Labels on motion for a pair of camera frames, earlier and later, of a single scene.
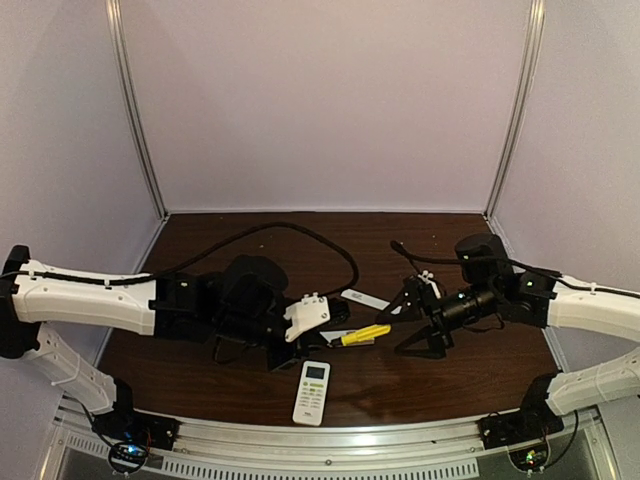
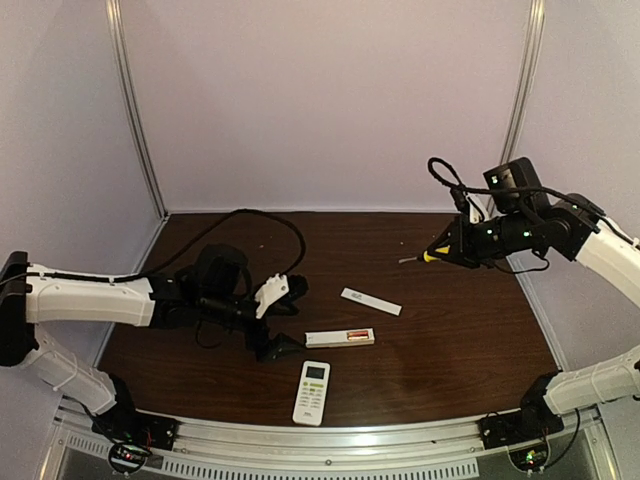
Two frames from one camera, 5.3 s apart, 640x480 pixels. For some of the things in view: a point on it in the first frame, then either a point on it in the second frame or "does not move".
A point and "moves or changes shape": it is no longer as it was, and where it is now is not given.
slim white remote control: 335,338 does not move
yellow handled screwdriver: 364,333 moves or changes shape
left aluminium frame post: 114,28 does not move
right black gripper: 433,312 to 460,245
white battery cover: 365,299 does not move
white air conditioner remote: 312,393 does not move
